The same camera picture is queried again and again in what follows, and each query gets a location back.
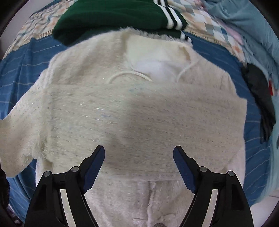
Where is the dark green striped sweater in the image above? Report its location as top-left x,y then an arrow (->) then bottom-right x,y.
52,1 -> 191,46

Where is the black garment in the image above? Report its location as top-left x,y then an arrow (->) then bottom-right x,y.
241,63 -> 276,143

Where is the light blue blanket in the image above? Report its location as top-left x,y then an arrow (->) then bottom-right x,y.
203,1 -> 278,198

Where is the cream fuzzy hooded garment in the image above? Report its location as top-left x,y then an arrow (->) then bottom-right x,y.
1,29 -> 247,226

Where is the blue striped bed sheet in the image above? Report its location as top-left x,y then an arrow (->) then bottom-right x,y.
1,34 -> 270,221

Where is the checkered pastel quilt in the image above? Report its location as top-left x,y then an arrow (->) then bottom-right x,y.
4,1 -> 245,62

